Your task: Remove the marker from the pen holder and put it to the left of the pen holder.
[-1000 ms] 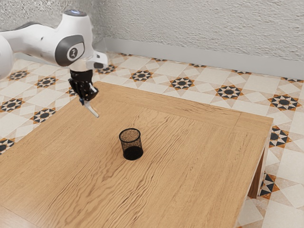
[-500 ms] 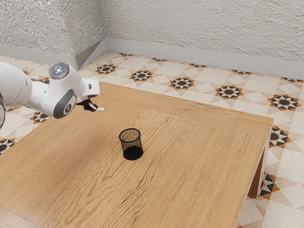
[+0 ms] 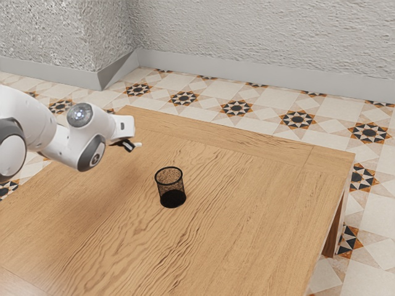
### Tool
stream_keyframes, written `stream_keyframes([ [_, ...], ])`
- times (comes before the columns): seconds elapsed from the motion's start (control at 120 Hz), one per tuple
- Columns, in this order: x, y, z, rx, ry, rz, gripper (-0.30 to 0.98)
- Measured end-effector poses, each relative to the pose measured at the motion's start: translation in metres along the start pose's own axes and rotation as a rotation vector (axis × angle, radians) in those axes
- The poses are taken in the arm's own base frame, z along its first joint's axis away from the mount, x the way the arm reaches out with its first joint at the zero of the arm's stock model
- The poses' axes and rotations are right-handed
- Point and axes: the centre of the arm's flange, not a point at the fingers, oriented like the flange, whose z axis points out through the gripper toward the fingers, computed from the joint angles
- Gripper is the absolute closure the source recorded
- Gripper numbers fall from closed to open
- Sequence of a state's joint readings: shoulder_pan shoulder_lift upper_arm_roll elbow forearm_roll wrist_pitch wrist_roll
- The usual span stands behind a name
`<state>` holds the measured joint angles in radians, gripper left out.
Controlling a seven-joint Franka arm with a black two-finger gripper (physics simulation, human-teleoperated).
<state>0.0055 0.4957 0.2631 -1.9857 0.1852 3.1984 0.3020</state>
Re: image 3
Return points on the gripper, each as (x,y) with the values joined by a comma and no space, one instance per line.
(115,142)

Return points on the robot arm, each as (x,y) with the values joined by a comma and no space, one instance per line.
(37,129)

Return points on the black mesh pen holder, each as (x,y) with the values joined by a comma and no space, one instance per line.
(171,188)

